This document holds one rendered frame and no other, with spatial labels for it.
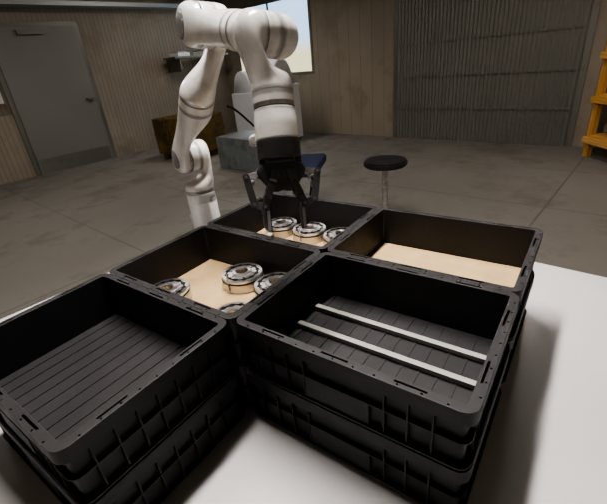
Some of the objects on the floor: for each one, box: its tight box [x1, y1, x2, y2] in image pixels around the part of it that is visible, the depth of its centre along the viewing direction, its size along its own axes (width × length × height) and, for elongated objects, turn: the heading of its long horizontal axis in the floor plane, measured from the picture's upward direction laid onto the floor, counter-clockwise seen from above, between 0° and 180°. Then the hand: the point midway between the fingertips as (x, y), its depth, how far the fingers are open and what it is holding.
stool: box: [363, 155, 408, 208], centre depth 299 cm, size 51×49×61 cm
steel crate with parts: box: [151, 112, 226, 160], centre depth 657 cm, size 88×102×66 cm
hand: (286, 221), depth 69 cm, fingers open, 5 cm apart
